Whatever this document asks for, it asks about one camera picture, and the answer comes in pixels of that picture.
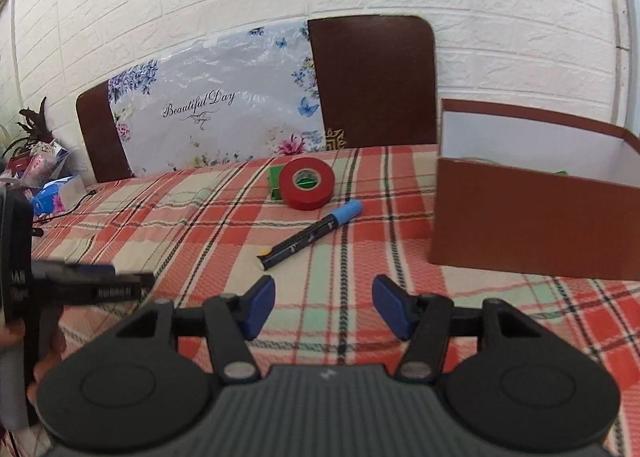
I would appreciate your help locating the black marker with blue cap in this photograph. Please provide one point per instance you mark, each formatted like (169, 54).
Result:
(310, 237)

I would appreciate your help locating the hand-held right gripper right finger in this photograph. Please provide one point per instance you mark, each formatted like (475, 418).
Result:
(392, 304)

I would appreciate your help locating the dark red plant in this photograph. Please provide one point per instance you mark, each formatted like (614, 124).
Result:
(35, 124)

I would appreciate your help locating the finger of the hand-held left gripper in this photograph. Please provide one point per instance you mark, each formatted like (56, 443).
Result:
(100, 289)

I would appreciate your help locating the floral plastic bag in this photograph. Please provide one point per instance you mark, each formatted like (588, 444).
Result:
(210, 127)

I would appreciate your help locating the brown cardboard box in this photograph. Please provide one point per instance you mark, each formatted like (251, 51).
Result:
(525, 222)

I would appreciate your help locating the plaid tablecloth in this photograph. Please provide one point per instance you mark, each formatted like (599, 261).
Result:
(350, 262)

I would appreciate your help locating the blue tissue pack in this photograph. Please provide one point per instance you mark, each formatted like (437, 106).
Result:
(55, 194)

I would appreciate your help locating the red tape roll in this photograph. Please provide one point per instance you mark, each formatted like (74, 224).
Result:
(320, 192)

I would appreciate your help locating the small green box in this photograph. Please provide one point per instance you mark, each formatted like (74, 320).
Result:
(274, 182)

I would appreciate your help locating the person's left hand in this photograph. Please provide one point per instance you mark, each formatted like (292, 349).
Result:
(50, 362)

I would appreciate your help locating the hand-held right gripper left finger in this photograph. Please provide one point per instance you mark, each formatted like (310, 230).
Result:
(260, 304)

